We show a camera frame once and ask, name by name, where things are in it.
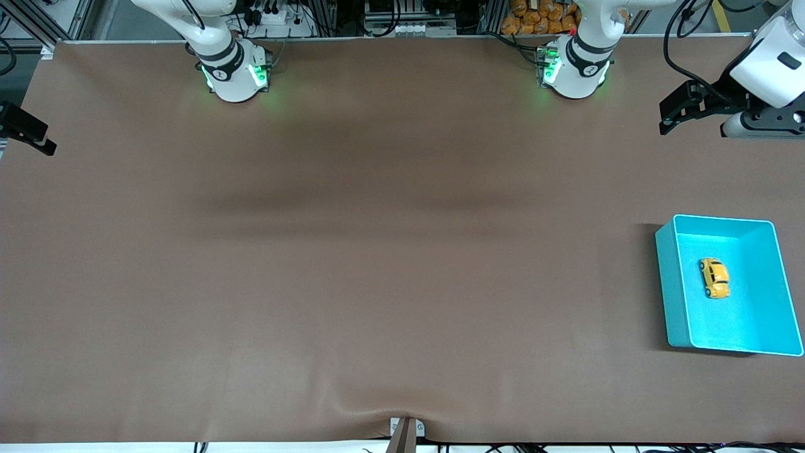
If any yellow beetle toy car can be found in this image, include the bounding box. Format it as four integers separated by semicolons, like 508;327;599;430
698;257;731;299

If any orange snack packets pile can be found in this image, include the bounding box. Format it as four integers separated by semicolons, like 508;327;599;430
501;0;582;36

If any turquoise plastic bin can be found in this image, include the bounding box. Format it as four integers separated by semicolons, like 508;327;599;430
655;214;804;357

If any white power strip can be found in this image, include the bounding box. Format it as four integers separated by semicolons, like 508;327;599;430
242;6;315;38

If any brown table mat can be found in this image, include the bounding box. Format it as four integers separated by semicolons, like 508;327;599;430
0;36;805;445

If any brown wooden strip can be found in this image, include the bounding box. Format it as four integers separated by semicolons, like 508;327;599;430
385;418;418;453

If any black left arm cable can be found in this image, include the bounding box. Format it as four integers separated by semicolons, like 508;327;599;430
663;0;765;101

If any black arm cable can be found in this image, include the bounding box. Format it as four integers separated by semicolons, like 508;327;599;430
663;0;765;101
179;0;208;32

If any aluminium frame profile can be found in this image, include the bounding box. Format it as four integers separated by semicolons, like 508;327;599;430
0;0;95;52

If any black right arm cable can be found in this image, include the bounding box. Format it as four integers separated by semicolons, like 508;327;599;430
179;0;208;32

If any metal table edge bracket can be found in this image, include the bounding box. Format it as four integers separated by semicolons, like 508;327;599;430
389;417;426;439

